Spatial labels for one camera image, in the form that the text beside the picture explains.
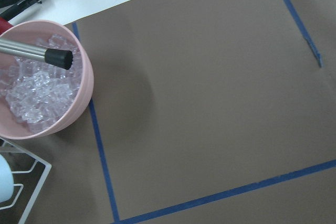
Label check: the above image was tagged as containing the pink bowl with ice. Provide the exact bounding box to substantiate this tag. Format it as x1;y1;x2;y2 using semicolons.
1;20;94;140

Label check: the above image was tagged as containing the light blue cup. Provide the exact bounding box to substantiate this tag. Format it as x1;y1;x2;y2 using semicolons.
1;155;14;202

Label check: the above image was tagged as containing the steel ice scoop handle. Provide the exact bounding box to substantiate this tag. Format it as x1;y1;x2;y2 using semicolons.
1;38;73;70

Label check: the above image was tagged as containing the white wire cup rack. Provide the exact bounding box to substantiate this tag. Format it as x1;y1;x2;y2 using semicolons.
1;138;51;223

